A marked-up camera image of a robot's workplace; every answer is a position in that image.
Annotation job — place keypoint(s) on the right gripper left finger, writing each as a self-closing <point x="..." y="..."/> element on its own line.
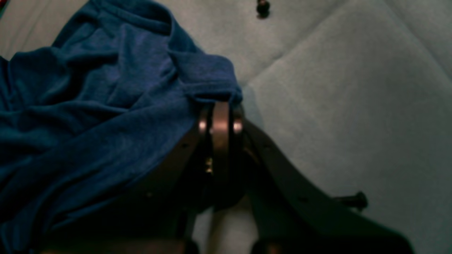
<point x="157" y="215"/>

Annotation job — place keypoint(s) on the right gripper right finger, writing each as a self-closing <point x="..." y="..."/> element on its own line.
<point x="293" y="216"/>

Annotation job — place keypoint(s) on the blue t-shirt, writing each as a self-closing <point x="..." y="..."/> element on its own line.
<point x="86" y="118"/>

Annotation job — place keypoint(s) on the black screw lower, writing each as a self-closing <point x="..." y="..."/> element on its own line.
<point x="358" y="201"/>

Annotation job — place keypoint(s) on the black screw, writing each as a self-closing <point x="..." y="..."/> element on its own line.
<point x="358" y="201"/>
<point x="263" y="8"/>

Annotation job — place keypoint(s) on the light blue table cloth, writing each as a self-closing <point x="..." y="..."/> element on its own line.
<point x="356" y="94"/>

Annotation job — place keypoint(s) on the black screw upper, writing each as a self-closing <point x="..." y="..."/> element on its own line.
<point x="263" y="8"/>

